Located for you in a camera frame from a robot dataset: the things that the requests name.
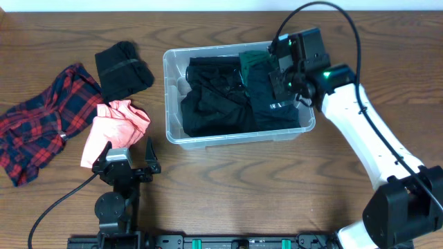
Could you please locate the clear plastic storage bin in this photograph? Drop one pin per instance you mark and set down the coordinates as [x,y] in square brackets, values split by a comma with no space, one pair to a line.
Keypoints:
[175,62]

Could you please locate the red navy plaid shirt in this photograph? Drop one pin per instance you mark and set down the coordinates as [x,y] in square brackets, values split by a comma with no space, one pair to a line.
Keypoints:
[35,131]

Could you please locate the dark navy garment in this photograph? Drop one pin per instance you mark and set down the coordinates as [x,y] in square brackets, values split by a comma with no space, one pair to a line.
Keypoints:
[260,92]

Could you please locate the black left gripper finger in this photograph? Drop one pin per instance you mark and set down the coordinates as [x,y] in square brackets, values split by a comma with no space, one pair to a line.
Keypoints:
[100,164]
[151,159]

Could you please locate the large black garment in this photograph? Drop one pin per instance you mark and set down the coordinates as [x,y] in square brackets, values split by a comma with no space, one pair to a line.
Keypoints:
[217,103]

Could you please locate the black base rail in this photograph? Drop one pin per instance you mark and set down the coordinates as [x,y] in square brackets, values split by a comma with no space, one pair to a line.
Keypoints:
[301,241]

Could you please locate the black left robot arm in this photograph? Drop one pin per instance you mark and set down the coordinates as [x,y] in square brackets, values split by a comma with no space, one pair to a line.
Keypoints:
[117,210]

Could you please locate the pink crumpled garment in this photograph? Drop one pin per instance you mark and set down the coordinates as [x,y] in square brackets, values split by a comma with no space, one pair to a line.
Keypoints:
[118,122]

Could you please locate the black folded garment with band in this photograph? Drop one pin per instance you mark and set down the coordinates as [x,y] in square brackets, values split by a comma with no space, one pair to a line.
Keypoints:
[122,72]

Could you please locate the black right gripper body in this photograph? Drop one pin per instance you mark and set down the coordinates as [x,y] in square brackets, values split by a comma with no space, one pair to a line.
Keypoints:
[288,83]

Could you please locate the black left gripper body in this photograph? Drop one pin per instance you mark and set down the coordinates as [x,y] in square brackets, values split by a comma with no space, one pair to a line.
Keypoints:
[126,172]

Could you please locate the dark green garment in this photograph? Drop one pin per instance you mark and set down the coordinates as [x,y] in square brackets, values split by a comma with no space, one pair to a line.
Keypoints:
[251,60]

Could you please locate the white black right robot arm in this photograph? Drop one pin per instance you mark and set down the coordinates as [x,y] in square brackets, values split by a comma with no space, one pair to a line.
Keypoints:
[407,200]

